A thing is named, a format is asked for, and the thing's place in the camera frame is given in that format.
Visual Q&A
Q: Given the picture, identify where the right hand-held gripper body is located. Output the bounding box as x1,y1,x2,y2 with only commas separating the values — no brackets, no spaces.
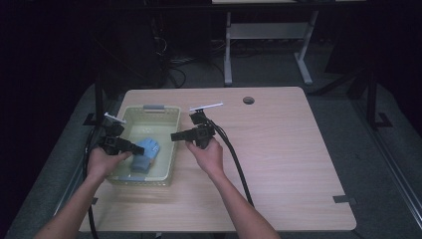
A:
188,102,224,149

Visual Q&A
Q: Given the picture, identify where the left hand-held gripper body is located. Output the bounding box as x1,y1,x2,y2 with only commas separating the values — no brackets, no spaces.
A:
98,112,133,156

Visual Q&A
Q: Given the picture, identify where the blue knitted glove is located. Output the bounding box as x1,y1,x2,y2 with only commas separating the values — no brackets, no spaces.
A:
129,136,161,174

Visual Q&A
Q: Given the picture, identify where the pale green plastic basket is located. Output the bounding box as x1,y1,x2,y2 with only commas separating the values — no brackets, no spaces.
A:
105,104,182,187

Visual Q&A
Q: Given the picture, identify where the person's left hand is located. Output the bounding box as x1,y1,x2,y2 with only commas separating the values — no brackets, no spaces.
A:
87,146,132,182

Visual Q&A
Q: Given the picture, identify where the person's right hand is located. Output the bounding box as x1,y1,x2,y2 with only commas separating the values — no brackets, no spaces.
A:
184,136,225,182

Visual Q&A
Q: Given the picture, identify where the black metal stand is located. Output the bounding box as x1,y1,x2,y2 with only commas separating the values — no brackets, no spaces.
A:
83,64,107,126
364,66,393,130

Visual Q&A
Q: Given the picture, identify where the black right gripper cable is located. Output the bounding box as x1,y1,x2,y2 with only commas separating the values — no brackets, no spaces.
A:
203,118,256,208

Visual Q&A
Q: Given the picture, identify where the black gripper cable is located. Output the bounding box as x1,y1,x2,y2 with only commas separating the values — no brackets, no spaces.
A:
83,127,101,239
203,118,256,208

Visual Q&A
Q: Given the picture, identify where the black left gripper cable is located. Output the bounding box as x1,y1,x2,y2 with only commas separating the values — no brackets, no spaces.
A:
83,127,101,239

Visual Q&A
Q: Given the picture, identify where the tangle of floor cables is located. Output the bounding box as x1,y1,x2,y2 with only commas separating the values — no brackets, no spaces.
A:
150,19,227,89

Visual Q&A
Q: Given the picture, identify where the white metal desk frame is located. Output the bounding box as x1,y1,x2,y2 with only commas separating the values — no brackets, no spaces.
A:
211,0,367,87

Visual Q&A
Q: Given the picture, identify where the aluminium floor rail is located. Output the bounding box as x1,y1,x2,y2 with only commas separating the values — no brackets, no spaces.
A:
351,99,422,230

